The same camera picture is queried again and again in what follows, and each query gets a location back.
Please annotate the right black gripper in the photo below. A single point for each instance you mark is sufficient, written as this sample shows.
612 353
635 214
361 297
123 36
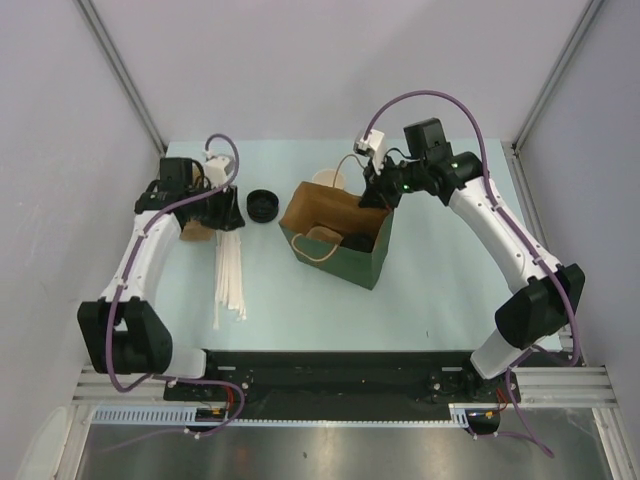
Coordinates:
377 193

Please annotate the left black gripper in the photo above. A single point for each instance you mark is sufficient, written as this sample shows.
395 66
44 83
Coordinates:
228 216

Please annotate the black cup lid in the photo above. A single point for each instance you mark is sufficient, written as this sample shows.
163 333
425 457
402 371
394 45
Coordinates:
361 242

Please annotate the green paper bag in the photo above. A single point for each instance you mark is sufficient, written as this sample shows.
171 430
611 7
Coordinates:
313 204

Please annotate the single brown pulp carrier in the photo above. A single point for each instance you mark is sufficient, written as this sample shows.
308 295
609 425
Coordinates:
325 234

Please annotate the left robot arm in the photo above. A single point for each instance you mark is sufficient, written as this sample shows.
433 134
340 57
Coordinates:
121 329

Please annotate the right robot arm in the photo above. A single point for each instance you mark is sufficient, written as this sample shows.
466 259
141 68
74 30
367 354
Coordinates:
545 293

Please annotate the stack of black lids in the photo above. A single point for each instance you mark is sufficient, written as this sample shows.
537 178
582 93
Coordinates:
262 205

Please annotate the white wrapped straws bundle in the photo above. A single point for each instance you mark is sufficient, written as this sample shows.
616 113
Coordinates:
229 285

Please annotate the brown pulp cup carriers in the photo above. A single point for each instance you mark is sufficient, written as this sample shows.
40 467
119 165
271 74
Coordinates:
194 231

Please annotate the stack of brown paper cups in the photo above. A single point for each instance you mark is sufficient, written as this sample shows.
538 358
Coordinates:
330 178

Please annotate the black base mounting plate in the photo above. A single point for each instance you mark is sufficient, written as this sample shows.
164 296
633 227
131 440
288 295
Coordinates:
355 386

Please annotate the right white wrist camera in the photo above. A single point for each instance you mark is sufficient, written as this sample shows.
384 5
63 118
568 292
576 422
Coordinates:
374 147

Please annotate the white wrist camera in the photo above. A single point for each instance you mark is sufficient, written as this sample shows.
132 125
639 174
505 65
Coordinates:
218 168
374 147

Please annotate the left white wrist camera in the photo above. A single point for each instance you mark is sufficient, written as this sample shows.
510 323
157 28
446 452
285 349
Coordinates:
218 168

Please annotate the white slotted cable duct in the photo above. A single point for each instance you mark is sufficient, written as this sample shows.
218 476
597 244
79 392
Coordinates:
189 417

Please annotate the aluminium frame rail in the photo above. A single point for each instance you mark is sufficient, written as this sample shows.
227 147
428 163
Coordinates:
438 291

